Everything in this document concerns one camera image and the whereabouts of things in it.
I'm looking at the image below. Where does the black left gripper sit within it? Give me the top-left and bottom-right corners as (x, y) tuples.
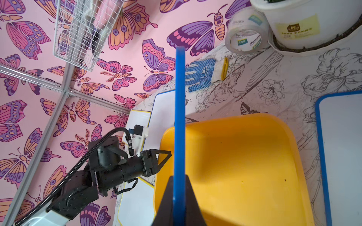
(97, 149), (172, 195)

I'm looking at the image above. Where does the white plant pot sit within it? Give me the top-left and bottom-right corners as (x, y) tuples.
(251, 0), (362, 56)

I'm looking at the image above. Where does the yellow plastic storage tray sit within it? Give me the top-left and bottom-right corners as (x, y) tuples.
(153, 113), (315, 226)

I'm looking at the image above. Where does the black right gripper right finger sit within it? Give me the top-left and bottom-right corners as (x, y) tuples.
(185, 175), (206, 226)

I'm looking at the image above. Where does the yellow-framed whiteboard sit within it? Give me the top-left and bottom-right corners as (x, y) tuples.
(113, 177), (155, 226)
(125, 110), (151, 135)

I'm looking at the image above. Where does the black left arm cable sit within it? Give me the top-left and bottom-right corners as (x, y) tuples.
(14, 128), (135, 226)

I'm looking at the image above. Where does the blue-framed whiteboard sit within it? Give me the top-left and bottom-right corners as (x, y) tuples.
(143, 90), (175, 151)
(173, 47), (186, 226)
(315, 91), (362, 226)

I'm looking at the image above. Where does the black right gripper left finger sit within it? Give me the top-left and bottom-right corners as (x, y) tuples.
(152, 176), (173, 226)

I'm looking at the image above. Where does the white wire wall basket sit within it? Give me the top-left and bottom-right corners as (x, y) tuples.
(53, 0), (124, 72)

